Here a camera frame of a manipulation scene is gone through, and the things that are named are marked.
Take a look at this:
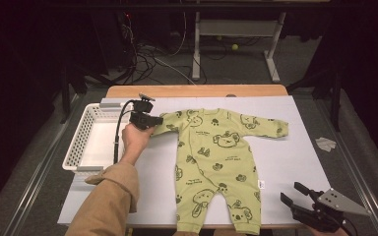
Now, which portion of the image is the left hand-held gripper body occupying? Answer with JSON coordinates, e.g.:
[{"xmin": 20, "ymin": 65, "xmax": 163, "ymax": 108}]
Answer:
[{"xmin": 130, "ymin": 93, "xmax": 156, "ymax": 131}]

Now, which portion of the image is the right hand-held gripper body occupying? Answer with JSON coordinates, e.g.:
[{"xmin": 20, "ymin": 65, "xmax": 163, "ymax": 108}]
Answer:
[{"xmin": 289, "ymin": 188, "xmax": 372, "ymax": 234}]

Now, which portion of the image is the white perforated plastic basket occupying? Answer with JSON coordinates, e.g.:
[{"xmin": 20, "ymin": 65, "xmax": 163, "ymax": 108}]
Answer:
[{"xmin": 61, "ymin": 101, "xmax": 134, "ymax": 175}]

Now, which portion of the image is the green printed baby romper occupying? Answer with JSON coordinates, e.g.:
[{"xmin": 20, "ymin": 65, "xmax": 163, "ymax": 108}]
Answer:
[{"xmin": 151, "ymin": 107, "xmax": 289, "ymax": 236}]

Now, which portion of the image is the person's left hand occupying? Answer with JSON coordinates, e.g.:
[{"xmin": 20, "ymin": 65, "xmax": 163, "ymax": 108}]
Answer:
[{"xmin": 121, "ymin": 123, "xmax": 156, "ymax": 157}]

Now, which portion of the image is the person's right hand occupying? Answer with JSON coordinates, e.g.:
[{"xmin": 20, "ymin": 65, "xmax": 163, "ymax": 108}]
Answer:
[{"xmin": 308, "ymin": 226, "xmax": 348, "ymax": 236}]

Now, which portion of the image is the white board sheet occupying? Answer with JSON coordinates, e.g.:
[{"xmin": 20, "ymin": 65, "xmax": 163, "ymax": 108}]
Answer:
[{"xmin": 57, "ymin": 95, "xmax": 343, "ymax": 228}]

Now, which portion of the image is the crumpled white paper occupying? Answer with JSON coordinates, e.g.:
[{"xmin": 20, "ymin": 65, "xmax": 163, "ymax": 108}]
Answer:
[{"xmin": 314, "ymin": 136, "xmax": 338, "ymax": 152}]

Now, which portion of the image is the person's leg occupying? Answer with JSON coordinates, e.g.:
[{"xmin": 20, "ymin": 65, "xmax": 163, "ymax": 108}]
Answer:
[{"xmin": 211, "ymin": 228, "xmax": 240, "ymax": 236}]

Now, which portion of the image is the black metal stand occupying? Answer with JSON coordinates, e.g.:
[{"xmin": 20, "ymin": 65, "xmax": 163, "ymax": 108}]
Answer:
[{"xmin": 286, "ymin": 62, "xmax": 345, "ymax": 133}]

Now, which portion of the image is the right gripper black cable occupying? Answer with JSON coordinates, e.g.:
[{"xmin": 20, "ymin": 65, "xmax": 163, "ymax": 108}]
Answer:
[{"xmin": 323, "ymin": 209, "xmax": 358, "ymax": 236}]

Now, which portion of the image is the metal floor rail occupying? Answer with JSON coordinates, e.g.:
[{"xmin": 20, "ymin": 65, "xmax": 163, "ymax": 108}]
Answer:
[
  {"xmin": 3, "ymin": 92, "xmax": 80, "ymax": 236},
  {"xmin": 314, "ymin": 97, "xmax": 378, "ymax": 236}
]

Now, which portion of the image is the white cable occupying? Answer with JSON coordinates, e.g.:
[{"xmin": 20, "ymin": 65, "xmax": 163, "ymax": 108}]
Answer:
[{"xmin": 153, "ymin": 57, "xmax": 197, "ymax": 87}]

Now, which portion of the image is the bundle of black cables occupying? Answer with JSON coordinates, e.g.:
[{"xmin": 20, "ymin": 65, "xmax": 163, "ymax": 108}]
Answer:
[{"xmin": 116, "ymin": 13, "xmax": 209, "ymax": 86}]

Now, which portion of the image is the white desk frame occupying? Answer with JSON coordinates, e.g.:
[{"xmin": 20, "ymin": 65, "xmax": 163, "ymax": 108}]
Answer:
[{"xmin": 191, "ymin": 11, "xmax": 288, "ymax": 84}]

